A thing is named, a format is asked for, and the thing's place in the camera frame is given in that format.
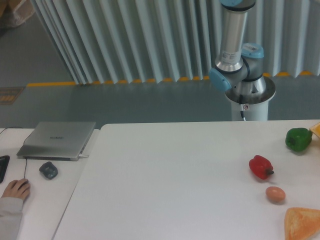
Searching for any person's hand on mouse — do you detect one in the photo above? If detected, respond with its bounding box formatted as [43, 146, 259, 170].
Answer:
[1, 178, 31, 201]

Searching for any grey sleeved forearm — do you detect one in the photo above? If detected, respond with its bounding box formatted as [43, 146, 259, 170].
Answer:
[0, 197, 24, 240]

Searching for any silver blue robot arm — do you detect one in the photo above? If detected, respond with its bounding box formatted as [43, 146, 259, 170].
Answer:
[208, 0, 264, 92]

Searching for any red pepper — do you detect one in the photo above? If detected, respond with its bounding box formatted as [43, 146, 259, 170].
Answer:
[249, 155, 274, 180]

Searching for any green pepper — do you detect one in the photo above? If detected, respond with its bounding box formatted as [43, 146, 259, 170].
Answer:
[285, 127, 313, 152]

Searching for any black computer mouse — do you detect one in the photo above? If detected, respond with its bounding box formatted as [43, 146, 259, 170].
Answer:
[19, 180, 29, 189]

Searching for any black keyboard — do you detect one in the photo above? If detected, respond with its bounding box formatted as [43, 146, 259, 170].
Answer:
[0, 155, 10, 183]

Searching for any dark grey small device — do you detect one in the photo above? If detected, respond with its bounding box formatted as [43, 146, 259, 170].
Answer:
[39, 161, 59, 180]

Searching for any silver closed laptop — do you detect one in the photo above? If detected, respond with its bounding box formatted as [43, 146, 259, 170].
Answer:
[16, 121, 96, 161]

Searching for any white corrugated partition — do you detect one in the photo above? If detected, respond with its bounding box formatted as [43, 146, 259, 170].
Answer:
[32, 0, 320, 85]

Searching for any cardboard box with plastic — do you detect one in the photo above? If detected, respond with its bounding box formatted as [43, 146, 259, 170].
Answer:
[0, 0, 35, 29]

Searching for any brown egg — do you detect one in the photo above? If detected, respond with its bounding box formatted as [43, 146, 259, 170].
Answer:
[265, 186, 286, 203]

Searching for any orange toast slice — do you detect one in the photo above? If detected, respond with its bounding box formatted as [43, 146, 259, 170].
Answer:
[284, 207, 320, 240]

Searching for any orange slice piece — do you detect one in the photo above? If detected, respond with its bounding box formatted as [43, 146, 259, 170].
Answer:
[309, 122, 320, 138]

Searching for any black mouse cable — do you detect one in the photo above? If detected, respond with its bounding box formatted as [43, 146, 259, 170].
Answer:
[0, 126, 36, 180]

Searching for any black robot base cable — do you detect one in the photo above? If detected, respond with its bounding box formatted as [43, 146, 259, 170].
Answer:
[238, 93, 247, 122]

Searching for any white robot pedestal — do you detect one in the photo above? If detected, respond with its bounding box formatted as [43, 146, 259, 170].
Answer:
[225, 76, 276, 121]

